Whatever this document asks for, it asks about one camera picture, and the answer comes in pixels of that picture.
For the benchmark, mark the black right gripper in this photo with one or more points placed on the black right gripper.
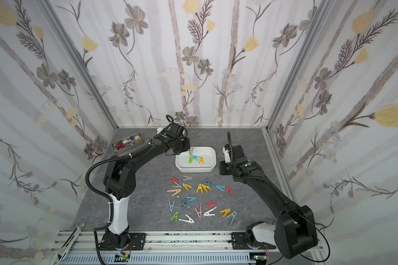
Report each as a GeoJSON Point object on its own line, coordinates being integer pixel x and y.
{"type": "Point", "coordinates": [230, 153]}

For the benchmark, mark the lime green clothespin bottom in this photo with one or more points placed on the lime green clothespin bottom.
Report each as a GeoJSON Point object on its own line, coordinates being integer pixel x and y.
{"type": "Point", "coordinates": [175, 217]}

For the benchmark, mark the beige clothespin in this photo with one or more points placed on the beige clothespin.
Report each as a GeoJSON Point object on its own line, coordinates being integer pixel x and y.
{"type": "Point", "coordinates": [174, 192]}

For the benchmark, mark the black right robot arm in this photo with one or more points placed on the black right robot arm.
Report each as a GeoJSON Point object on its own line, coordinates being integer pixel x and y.
{"type": "Point", "coordinates": [294, 232]}

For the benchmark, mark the white clothespin bottom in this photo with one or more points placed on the white clothespin bottom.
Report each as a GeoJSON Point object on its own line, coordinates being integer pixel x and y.
{"type": "Point", "coordinates": [188, 219]}

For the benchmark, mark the sage green clothespin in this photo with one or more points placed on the sage green clothespin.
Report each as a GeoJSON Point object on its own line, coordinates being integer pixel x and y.
{"type": "Point", "coordinates": [171, 205]}
{"type": "Point", "coordinates": [232, 217]}

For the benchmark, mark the white clothespin centre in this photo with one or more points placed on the white clothespin centre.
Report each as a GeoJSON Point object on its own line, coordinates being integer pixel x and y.
{"type": "Point", "coordinates": [209, 212]}

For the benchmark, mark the dark teal clothespin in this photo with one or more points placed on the dark teal clothespin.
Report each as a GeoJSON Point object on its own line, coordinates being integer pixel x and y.
{"type": "Point", "coordinates": [207, 183]}

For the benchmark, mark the white plastic storage box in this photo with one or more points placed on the white plastic storage box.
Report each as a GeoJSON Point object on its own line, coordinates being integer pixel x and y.
{"type": "Point", "coordinates": [209, 157]}

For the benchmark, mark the white clothespin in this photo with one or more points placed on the white clothespin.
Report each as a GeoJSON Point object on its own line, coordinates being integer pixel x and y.
{"type": "Point", "coordinates": [209, 212]}
{"type": "Point", "coordinates": [188, 219]}

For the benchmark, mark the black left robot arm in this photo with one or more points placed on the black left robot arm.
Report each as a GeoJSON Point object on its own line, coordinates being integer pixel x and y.
{"type": "Point", "coordinates": [120, 182]}

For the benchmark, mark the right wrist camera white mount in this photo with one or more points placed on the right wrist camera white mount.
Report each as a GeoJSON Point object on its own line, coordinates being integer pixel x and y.
{"type": "Point", "coordinates": [227, 157]}

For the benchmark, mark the red clothespin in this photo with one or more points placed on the red clothespin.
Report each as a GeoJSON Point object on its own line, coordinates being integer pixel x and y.
{"type": "Point", "coordinates": [174, 180]}
{"type": "Point", "coordinates": [228, 190]}
{"type": "Point", "coordinates": [211, 203]}

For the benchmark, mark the metal tray with tools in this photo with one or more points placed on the metal tray with tools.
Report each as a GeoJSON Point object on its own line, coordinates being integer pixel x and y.
{"type": "Point", "coordinates": [127, 143]}

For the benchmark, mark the pink clothespin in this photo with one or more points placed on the pink clothespin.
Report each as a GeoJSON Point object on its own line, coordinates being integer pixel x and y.
{"type": "Point", "coordinates": [199, 211]}

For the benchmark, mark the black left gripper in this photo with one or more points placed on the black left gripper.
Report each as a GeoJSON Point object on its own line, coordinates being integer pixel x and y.
{"type": "Point", "coordinates": [188, 146]}

